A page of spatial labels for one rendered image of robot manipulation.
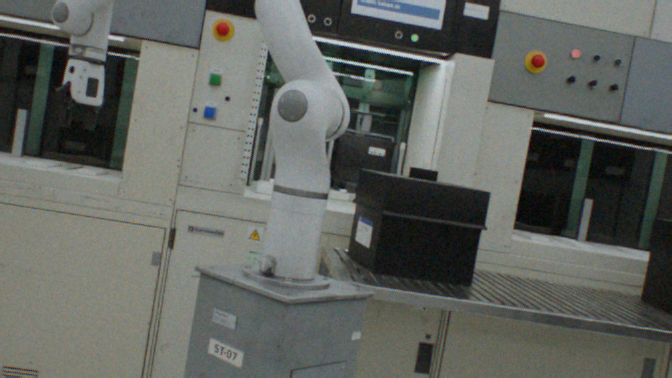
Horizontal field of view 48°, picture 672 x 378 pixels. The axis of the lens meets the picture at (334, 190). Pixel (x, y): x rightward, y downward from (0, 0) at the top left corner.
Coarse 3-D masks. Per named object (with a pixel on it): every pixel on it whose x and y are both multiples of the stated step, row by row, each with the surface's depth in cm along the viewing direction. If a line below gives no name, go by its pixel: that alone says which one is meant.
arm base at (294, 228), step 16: (272, 192) 162; (272, 208) 160; (288, 208) 157; (304, 208) 157; (320, 208) 160; (272, 224) 159; (288, 224) 157; (304, 224) 158; (320, 224) 161; (272, 240) 159; (288, 240) 157; (304, 240) 158; (320, 240) 163; (272, 256) 159; (288, 256) 158; (304, 256) 159; (256, 272) 160; (272, 272) 158; (288, 272) 158; (304, 272) 159; (304, 288) 156; (320, 288) 158
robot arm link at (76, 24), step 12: (60, 0) 171; (72, 0) 169; (84, 0) 169; (96, 0) 169; (108, 0) 170; (60, 12) 170; (72, 12) 170; (84, 12) 170; (60, 24) 171; (72, 24) 171; (84, 24) 173
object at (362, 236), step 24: (360, 216) 209; (384, 216) 191; (360, 240) 206; (384, 240) 191; (408, 240) 192; (432, 240) 194; (456, 240) 195; (360, 264) 202; (384, 264) 191; (408, 264) 193; (432, 264) 195; (456, 264) 196
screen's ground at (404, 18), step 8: (392, 0) 230; (400, 0) 231; (408, 0) 231; (352, 8) 230; (360, 8) 230; (368, 8) 230; (440, 8) 232; (376, 16) 230; (384, 16) 231; (392, 16) 231; (400, 16) 231; (408, 16) 231; (416, 16) 232; (440, 16) 232; (416, 24) 232; (424, 24) 232; (432, 24) 232; (440, 24) 232
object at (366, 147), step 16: (352, 112) 298; (368, 112) 290; (368, 128) 293; (336, 144) 288; (352, 144) 284; (368, 144) 285; (384, 144) 286; (336, 160) 284; (352, 160) 285; (368, 160) 285; (384, 160) 286; (336, 176) 285; (352, 176) 285
